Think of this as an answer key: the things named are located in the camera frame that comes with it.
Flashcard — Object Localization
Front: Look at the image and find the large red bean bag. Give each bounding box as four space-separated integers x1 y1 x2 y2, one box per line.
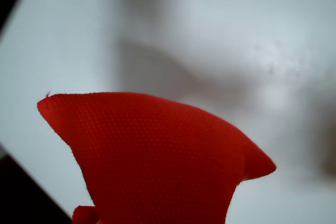
36 91 277 224

